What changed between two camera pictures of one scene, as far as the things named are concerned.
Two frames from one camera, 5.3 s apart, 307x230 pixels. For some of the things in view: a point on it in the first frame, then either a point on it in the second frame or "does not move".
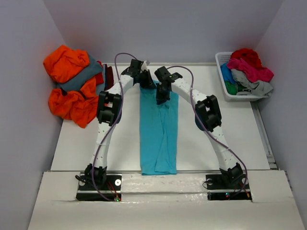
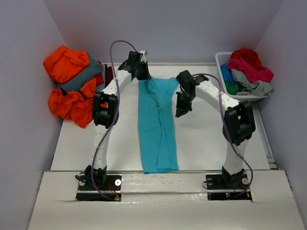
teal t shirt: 159,132 does not move
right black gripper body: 162,94 -> 184,100
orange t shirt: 78,107 does not move
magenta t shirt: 253,73 does not move
